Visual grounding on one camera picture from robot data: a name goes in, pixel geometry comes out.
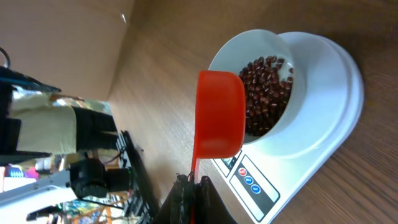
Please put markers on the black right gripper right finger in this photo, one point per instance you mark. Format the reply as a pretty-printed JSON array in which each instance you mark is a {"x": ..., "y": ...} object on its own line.
[{"x": 209, "y": 207}]

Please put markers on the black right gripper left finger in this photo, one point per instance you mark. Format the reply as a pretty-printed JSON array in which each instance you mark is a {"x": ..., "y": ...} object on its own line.
[{"x": 177, "y": 208}]

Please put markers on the red plastic measuring scoop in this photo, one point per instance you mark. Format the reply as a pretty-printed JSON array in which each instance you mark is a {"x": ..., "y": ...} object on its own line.
[{"x": 220, "y": 110}]

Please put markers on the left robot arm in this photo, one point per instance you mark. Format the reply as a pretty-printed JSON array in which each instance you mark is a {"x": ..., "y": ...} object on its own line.
[{"x": 85, "y": 178}]

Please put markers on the white digital kitchen scale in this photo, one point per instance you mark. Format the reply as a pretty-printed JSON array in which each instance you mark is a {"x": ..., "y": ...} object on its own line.
[{"x": 265, "y": 177}]

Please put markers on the red beans in bowl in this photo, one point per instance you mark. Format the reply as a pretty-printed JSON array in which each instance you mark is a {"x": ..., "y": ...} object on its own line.
[{"x": 268, "y": 83}]

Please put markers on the white round bowl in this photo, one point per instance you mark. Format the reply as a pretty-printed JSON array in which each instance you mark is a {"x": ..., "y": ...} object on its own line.
[{"x": 250, "y": 45}]

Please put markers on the black metal frame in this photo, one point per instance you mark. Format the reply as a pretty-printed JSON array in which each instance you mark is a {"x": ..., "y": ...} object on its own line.
[{"x": 141, "y": 202}]

